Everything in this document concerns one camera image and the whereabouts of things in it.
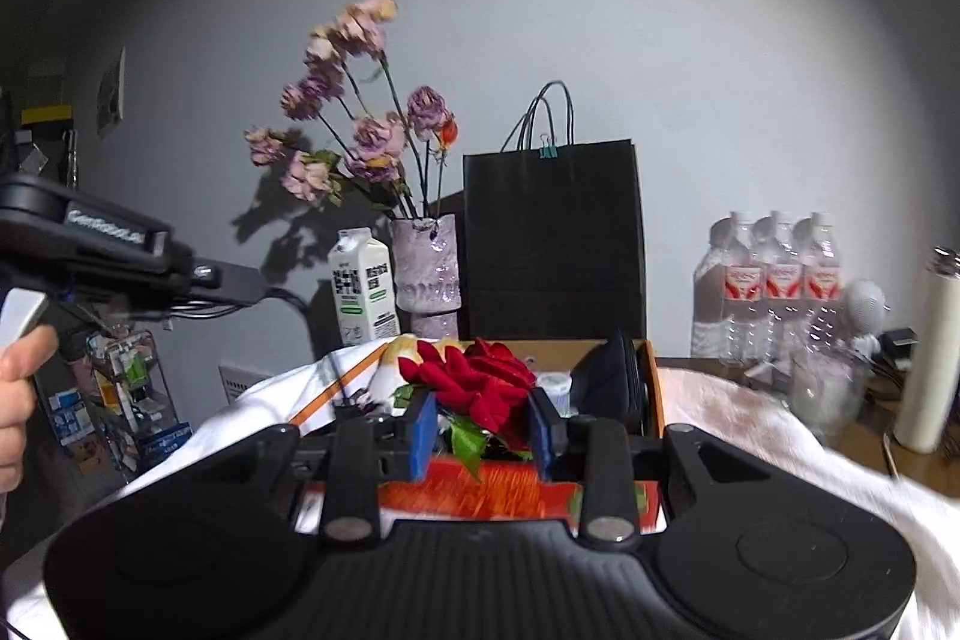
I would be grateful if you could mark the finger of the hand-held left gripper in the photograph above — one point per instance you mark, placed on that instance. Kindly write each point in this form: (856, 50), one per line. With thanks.
(225, 285)

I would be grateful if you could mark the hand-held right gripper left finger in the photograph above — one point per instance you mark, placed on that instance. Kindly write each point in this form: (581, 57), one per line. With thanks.
(422, 437)

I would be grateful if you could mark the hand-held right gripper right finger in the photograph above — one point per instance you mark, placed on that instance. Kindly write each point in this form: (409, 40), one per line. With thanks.
(541, 437)

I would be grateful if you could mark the red artificial rose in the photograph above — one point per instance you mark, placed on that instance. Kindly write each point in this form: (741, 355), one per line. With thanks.
(480, 385)

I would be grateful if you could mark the red cardboard box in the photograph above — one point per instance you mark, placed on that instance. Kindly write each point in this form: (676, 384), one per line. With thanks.
(480, 501)

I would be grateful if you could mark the person's left hand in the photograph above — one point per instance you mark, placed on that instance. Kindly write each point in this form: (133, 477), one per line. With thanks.
(19, 400)

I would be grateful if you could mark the yellow and white plush toy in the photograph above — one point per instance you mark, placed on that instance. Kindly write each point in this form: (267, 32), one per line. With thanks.
(397, 355)

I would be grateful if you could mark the white green milk carton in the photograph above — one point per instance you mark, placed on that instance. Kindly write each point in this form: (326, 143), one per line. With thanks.
(364, 287)

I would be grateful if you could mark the metal storage rack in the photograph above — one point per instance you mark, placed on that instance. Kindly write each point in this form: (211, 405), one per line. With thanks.
(127, 400)

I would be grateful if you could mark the black paper bag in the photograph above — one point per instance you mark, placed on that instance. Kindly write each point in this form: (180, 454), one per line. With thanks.
(555, 242)

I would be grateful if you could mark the dried pink flowers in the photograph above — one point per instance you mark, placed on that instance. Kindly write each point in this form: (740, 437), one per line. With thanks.
(360, 138)

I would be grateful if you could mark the white towel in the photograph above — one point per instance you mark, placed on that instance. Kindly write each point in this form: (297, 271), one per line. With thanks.
(750, 415)

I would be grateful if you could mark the pack of clear water bottles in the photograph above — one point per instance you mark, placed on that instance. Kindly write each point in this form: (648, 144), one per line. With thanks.
(772, 295)

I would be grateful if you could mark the green binder clip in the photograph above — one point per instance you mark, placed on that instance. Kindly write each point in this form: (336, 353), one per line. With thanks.
(548, 149)

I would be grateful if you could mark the clear glass container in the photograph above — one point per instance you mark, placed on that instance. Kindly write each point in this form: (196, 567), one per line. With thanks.
(829, 396)

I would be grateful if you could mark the white round speaker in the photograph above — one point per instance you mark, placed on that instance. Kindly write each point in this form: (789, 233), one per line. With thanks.
(866, 310)

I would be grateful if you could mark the black power adapter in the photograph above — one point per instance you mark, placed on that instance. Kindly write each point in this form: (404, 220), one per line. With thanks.
(900, 344)

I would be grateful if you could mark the white thermos bottle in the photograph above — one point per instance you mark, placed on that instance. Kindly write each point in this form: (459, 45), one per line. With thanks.
(930, 355)

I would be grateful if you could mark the white wall outlet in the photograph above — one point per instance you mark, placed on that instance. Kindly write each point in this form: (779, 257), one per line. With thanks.
(112, 89)

